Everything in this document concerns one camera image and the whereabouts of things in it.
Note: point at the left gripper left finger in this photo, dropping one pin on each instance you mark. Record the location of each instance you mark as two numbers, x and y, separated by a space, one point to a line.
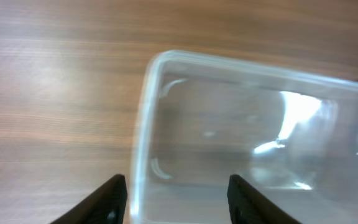
106 205

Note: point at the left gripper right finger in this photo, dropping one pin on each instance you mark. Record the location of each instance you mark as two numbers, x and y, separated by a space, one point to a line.
248 206

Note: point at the clear plastic container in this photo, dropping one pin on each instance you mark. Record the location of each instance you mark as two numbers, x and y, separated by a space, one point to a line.
292 135

